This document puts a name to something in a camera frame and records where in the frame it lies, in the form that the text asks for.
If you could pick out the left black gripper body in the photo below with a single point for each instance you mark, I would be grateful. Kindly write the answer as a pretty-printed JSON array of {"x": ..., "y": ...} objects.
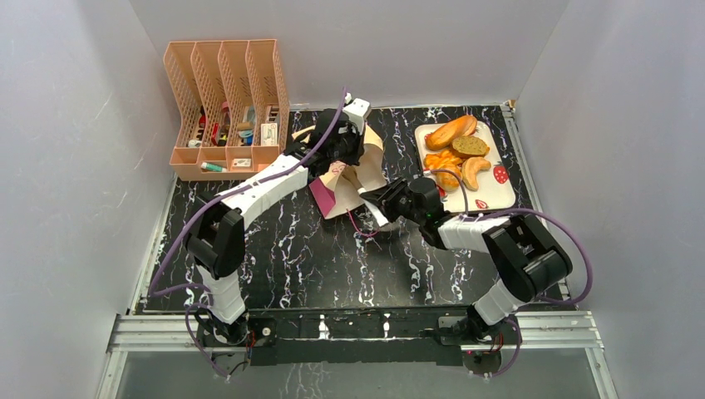
[{"x": 349, "y": 151}]

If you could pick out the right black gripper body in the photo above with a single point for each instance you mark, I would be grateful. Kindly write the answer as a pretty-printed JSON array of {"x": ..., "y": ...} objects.
[{"x": 389, "y": 195}]

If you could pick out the round orange fake bun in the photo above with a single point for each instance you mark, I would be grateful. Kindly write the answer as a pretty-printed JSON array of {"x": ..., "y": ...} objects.
[{"x": 448, "y": 177}]

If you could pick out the metal tongs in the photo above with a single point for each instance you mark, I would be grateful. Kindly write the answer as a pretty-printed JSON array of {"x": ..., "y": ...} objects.
[{"x": 375, "y": 211}]

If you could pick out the pink and tan paper bag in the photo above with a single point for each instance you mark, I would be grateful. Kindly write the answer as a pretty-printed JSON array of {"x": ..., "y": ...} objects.
[{"x": 336, "y": 192}]

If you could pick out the orange braided fake bread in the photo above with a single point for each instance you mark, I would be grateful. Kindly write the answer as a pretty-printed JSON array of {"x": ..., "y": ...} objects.
[{"x": 444, "y": 160}]

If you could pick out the tan fake croissant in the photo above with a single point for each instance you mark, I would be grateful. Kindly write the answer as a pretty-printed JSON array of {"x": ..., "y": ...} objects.
[{"x": 471, "y": 168}]

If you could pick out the long orange fake baguette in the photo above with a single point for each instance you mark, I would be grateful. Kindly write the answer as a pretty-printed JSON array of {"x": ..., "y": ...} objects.
[{"x": 445, "y": 134}]

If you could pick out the brown fake bread slice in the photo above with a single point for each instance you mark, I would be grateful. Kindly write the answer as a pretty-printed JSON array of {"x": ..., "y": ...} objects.
[{"x": 469, "y": 146}]

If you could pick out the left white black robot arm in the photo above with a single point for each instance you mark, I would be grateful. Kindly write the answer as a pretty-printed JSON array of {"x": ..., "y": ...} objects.
[{"x": 216, "y": 240}]

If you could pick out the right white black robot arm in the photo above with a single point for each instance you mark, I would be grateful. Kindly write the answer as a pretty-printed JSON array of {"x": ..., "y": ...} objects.
[{"x": 525, "y": 254}]

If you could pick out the white strawberry print tray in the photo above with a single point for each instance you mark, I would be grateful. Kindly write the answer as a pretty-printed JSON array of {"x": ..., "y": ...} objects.
[{"x": 495, "y": 191}]

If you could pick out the small white box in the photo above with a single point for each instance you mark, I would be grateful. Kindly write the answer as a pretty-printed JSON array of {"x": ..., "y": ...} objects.
[{"x": 269, "y": 134}]

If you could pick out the peach plastic file organizer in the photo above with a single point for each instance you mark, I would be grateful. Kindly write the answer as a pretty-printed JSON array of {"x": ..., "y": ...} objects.
[{"x": 234, "y": 108}]

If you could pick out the red bottle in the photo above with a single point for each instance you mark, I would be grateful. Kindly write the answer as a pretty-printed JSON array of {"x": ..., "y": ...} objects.
[{"x": 225, "y": 113}]

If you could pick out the green white tube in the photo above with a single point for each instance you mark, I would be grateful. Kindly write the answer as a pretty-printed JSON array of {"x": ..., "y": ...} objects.
[{"x": 213, "y": 168}]

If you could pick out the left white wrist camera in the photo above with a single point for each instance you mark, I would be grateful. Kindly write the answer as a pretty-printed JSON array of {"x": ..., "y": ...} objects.
[{"x": 358, "y": 111}]

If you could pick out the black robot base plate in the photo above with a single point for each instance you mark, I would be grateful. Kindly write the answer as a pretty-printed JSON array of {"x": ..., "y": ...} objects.
[{"x": 361, "y": 335}]

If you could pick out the aluminium frame rail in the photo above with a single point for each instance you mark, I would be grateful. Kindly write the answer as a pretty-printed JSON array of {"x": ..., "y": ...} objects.
[{"x": 541, "y": 330}]

